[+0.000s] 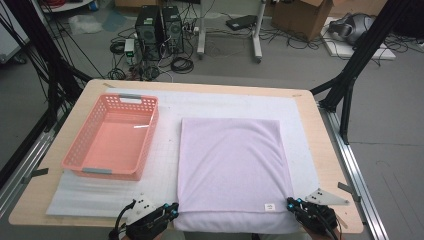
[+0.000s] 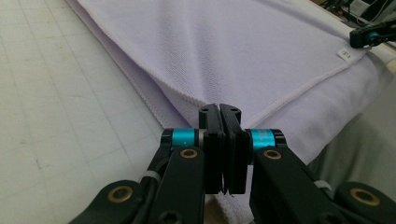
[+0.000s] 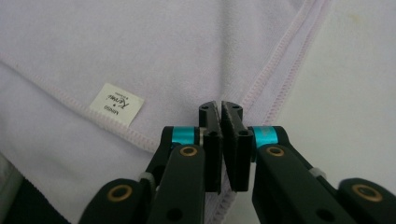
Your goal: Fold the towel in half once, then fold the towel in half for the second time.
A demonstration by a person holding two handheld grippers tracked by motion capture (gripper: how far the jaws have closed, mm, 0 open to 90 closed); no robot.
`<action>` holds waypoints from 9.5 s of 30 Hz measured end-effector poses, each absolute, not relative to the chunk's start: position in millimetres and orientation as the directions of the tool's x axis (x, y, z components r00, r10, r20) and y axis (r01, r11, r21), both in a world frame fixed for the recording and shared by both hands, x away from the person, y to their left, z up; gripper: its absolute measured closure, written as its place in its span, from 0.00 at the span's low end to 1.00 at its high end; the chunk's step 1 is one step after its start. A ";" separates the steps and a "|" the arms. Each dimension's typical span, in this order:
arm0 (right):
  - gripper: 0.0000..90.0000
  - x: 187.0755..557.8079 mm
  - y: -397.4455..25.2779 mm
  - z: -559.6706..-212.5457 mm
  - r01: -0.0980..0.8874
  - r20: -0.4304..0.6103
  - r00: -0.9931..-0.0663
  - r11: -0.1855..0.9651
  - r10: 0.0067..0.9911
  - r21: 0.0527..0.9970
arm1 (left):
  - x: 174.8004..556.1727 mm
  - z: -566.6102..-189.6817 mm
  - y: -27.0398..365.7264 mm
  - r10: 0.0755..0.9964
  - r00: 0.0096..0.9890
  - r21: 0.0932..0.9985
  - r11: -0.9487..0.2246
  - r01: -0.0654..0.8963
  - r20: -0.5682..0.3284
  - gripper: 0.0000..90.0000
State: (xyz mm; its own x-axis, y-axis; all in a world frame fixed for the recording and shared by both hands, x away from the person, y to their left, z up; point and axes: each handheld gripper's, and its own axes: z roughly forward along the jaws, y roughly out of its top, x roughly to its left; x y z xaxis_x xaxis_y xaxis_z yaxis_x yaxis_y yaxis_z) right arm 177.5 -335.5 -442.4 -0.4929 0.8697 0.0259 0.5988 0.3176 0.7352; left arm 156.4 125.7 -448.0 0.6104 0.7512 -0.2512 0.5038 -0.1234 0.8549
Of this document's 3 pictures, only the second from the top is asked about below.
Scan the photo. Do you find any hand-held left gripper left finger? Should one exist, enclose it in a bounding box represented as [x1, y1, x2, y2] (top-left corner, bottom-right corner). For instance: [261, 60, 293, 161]
[198, 104, 227, 195]

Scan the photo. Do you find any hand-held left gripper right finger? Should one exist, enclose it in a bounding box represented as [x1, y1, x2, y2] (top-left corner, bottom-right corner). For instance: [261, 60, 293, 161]
[219, 104, 251, 195]

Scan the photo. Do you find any lilac printed towel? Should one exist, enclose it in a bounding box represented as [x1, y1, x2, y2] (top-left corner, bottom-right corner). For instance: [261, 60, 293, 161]
[64, 0, 395, 224]

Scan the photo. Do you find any white grid mat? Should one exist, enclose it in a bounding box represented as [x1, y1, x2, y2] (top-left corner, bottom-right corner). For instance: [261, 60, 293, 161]
[0, 0, 396, 224]

